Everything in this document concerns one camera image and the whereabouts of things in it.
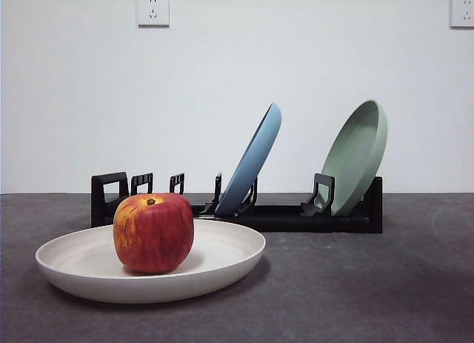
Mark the red yellow apple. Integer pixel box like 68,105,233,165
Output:
113,192,195,274

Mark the pale cream yellow plate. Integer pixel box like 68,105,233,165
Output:
35,219,267,304

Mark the blue plate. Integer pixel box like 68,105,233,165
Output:
214,101,282,216

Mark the black plate rack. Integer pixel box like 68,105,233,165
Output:
90,171,384,233

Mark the green plate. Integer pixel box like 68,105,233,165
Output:
320,99,389,217

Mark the white wall socket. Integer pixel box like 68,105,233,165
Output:
137,0,171,28
450,0,474,29

